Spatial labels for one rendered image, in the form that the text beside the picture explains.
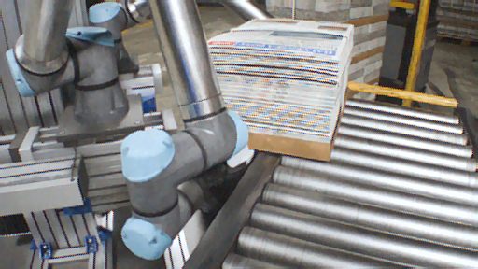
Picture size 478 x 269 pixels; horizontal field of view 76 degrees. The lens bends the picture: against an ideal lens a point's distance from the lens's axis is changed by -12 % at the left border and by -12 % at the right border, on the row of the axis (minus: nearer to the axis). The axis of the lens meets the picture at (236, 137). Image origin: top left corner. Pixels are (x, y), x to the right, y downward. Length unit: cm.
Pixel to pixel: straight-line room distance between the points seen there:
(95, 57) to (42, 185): 33
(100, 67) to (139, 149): 44
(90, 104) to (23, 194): 27
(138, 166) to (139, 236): 11
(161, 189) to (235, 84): 32
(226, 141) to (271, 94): 19
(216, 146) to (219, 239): 15
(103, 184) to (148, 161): 56
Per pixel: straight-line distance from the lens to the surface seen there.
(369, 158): 80
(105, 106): 90
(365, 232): 60
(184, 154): 51
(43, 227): 140
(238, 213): 60
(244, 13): 118
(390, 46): 304
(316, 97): 68
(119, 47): 139
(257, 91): 71
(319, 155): 73
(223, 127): 55
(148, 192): 49
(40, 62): 78
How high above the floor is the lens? 120
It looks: 29 degrees down
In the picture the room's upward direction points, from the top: straight up
